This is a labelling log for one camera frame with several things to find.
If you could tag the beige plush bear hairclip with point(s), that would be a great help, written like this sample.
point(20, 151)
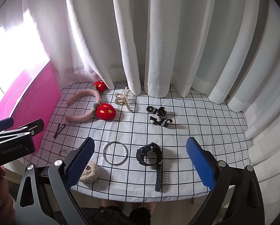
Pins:
point(90, 173)

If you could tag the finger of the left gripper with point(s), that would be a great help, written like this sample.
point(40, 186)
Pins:
point(32, 128)
point(6, 123)

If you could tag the pink plastic bin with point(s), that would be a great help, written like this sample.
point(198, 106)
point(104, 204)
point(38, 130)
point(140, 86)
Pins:
point(33, 95)

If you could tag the black bobby pins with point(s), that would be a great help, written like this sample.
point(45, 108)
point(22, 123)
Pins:
point(60, 127)

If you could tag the pearl hair claw clip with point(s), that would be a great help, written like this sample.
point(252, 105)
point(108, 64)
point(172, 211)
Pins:
point(122, 99)

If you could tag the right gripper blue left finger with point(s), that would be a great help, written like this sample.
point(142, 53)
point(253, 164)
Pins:
point(63, 174)

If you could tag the black grid white tablecloth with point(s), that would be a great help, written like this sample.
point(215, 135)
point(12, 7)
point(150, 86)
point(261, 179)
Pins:
point(167, 121)

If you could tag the person's left hand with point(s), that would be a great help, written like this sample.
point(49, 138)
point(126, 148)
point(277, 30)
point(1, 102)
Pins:
point(6, 200)

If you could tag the white curtain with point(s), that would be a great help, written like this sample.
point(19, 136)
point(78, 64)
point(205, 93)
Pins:
point(228, 50)

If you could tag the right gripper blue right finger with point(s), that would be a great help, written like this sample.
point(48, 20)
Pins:
point(216, 175)

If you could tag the large silver bangle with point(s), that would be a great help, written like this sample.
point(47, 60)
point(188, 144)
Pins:
point(115, 153)

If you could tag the black digital wristwatch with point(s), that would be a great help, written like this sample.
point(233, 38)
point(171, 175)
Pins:
point(151, 155)

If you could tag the small silver ring bangle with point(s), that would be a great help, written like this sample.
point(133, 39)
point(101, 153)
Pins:
point(63, 152)

